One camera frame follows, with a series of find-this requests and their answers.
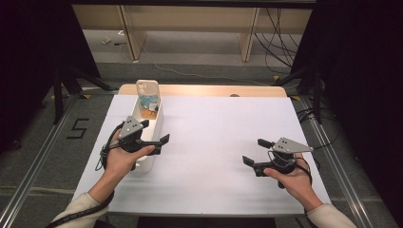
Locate white table sheet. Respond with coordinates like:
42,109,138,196
71,94,331,217

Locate person's right hand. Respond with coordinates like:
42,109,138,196
262,152,324,213

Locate person's left hand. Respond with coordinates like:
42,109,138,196
103,128,157,181

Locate right hand-held gripper cable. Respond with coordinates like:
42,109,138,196
295,155,322,186

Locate left hand-held gripper cable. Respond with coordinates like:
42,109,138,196
46,122,125,228

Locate black metal stand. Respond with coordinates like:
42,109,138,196
51,65,120,124
274,65,324,124

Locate beige wooden shelf unit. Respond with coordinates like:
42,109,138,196
73,4,313,63

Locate white floor cable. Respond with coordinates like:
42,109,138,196
139,41,274,87

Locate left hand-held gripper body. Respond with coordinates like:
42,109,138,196
117,115,160,154

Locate beige printed phone case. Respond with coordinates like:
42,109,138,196
135,79,161,121

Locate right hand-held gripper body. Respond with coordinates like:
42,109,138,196
253,137,315,177

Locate hand-held gripper cable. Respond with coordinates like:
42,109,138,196
295,155,322,186
46,122,125,228

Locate black curtain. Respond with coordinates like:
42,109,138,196
0,0,103,151
290,0,403,227

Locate metal floor rail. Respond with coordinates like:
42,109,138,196
298,94,378,228
0,93,80,228

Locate black floor cables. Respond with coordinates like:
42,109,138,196
254,8,302,75

